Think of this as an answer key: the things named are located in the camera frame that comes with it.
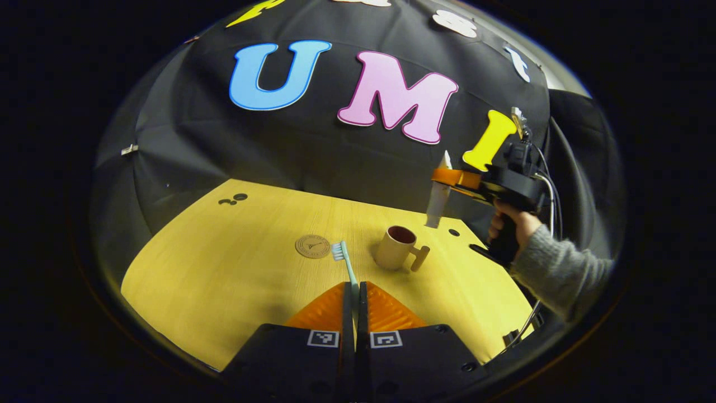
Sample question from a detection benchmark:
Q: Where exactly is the beige cup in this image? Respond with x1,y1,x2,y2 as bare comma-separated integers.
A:
374,226,431,273

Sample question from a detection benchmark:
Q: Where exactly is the round tan coaster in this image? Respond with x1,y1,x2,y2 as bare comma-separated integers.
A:
295,235,331,259

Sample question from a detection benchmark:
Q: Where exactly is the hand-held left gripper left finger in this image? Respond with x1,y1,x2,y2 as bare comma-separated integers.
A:
221,282,356,403

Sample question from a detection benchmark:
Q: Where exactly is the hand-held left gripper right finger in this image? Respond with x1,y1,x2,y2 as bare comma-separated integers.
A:
358,281,494,403

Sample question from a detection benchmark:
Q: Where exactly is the black backdrop cloth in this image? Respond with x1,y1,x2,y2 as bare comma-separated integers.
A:
89,0,627,314

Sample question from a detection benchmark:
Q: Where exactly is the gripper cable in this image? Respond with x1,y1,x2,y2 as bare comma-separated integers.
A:
495,140,564,359

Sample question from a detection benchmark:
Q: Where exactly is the light blue toothbrush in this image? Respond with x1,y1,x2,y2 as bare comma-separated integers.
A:
331,241,360,336

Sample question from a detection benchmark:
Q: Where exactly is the white toothpaste tube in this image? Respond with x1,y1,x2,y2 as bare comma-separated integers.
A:
425,150,453,229

